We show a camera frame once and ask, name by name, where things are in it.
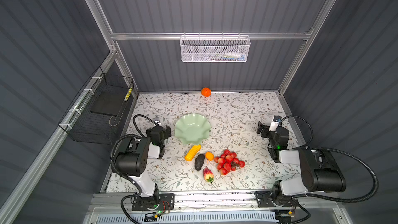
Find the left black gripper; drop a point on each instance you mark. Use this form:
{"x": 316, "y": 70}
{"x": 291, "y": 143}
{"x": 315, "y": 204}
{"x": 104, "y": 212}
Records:
{"x": 166, "y": 131}

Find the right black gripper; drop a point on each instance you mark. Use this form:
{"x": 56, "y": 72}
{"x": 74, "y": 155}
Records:
{"x": 263, "y": 129}

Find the green scalloped fruit bowl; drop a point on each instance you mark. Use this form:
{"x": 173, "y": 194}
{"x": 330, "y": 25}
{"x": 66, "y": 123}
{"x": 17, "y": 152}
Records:
{"x": 192, "y": 129}

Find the yellow fake corn cob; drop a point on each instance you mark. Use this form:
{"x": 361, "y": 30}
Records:
{"x": 192, "y": 152}

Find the dark fake avocado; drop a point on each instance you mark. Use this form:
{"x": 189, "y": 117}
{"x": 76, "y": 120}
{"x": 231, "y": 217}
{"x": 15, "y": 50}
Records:
{"x": 199, "y": 161}

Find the red fake grape bunch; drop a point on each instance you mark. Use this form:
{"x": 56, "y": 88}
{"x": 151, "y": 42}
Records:
{"x": 228, "y": 162}

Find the small fake orange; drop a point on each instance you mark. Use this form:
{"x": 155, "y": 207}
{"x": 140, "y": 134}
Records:
{"x": 209, "y": 156}

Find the orange fake tangerine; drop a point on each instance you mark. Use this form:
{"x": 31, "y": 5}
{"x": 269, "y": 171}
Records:
{"x": 206, "y": 92}

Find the red yellow fake mango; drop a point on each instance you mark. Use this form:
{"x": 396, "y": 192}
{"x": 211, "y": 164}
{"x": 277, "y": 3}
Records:
{"x": 208, "y": 175}

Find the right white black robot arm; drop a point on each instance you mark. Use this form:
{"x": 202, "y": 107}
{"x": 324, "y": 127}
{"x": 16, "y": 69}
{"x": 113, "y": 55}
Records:
{"x": 319, "y": 170}

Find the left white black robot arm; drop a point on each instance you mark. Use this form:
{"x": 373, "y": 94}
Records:
{"x": 130, "y": 154}

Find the yellow marker pen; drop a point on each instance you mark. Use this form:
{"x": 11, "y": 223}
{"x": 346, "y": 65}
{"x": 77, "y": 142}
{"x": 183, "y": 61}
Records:
{"x": 126, "y": 98}

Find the floral patterned table mat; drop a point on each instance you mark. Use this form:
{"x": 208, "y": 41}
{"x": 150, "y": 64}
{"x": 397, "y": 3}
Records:
{"x": 234, "y": 119}

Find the pens in white basket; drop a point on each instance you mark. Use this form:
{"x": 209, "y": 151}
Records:
{"x": 231, "y": 56}

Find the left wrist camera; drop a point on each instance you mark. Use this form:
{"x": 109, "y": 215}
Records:
{"x": 157, "y": 120}

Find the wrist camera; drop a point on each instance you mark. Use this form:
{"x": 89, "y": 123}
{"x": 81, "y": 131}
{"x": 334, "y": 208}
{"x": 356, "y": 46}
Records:
{"x": 157, "y": 120}
{"x": 275, "y": 123}

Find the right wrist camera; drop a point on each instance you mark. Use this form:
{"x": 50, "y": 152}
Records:
{"x": 275, "y": 123}

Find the black wire basket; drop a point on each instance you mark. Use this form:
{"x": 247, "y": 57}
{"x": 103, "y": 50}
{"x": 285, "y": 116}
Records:
{"x": 100, "y": 112}

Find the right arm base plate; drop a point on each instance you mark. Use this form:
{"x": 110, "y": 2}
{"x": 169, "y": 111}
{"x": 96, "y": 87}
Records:
{"x": 269, "y": 199}

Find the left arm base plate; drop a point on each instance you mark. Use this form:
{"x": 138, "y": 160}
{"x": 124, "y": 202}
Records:
{"x": 160, "y": 202}

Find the white wire mesh basket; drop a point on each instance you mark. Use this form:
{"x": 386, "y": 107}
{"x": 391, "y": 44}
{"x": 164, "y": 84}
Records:
{"x": 202, "y": 48}

